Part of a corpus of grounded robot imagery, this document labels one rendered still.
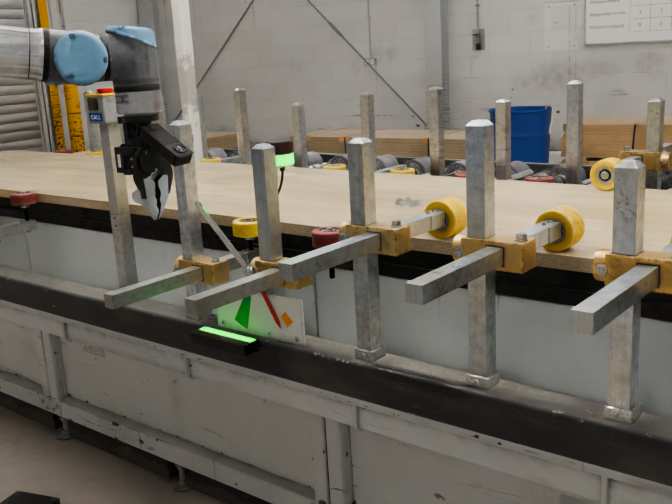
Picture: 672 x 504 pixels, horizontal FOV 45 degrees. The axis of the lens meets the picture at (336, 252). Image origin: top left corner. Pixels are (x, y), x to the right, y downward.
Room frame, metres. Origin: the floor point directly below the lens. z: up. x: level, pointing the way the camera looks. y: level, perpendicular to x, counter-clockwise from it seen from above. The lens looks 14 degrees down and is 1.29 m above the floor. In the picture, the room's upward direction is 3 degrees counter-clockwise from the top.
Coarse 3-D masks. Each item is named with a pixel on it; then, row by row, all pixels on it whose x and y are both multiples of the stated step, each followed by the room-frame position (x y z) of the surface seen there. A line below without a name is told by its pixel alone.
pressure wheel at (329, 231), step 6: (318, 228) 1.78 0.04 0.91; (324, 228) 1.78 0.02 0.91; (330, 228) 1.76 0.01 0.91; (336, 228) 1.78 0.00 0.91; (312, 234) 1.75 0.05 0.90; (318, 234) 1.73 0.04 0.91; (324, 234) 1.72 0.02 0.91; (330, 234) 1.72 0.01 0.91; (336, 234) 1.73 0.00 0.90; (312, 240) 1.75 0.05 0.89; (318, 240) 1.73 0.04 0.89; (324, 240) 1.72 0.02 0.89; (330, 240) 1.72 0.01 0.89; (336, 240) 1.73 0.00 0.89; (318, 246) 1.73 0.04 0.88; (324, 246) 1.72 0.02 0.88; (330, 270) 1.76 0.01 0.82; (330, 276) 1.76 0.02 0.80
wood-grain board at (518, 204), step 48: (0, 192) 2.73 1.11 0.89; (48, 192) 2.58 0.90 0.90; (96, 192) 2.52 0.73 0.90; (240, 192) 2.37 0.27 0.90; (288, 192) 2.32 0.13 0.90; (336, 192) 2.27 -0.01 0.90; (384, 192) 2.23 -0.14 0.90; (432, 192) 2.19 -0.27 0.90; (528, 192) 2.11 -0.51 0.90; (576, 192) 2.07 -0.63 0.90; (432, 240) 1.64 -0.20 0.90
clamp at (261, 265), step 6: (258, 258) 1.69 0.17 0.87; (282, 258) 1.67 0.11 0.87; (288, 258) 1.67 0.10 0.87; (252, 264) 1.68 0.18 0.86; (258, 264) 1.66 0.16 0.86; (264, 264) 1.65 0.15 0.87; (270, 264) 1.64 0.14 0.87; (276, 264) 1.63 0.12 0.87; (258, 270) 1.67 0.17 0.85; (264, 270) 1.65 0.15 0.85; (288, 282) 1.61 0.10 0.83; (294, 282) 1.60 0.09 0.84; (300, 282) 1.61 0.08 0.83; (306, 282) 1.62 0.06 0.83; (288, 288) 1.61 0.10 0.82; (294, 288) 1.60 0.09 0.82; (300, 288) 1.61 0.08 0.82
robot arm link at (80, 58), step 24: (0, 48) 1.39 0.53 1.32; (24, 48) 1.40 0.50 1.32; (48, 48) 1.42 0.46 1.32; (72, 48) 1.42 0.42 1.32; (96, 48) 1.44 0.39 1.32; (0, 72) 1.40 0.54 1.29; (24, 72) 1.41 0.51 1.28; (48, 72) 1.42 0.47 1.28; (72, 72) 1.42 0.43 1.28; (96, 72) 1.44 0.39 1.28
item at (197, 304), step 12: (252, 276) 1.58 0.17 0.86; (264, 276) 1.58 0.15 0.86; (276, 276) 1.60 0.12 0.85; (216, 288) 1.51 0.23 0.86; (228, 288) 1.50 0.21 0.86; (240, 288) 1.53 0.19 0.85; (252, 288) 1.55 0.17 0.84; (264, 288) 1.58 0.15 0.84; (192, 300) 1.44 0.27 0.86; (204, 300) 1.45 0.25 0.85; (216, 300) 1.48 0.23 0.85; (228, 300) 1.50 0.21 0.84; (192, 312) 1.44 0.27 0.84; (204, 312) 1.45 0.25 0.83
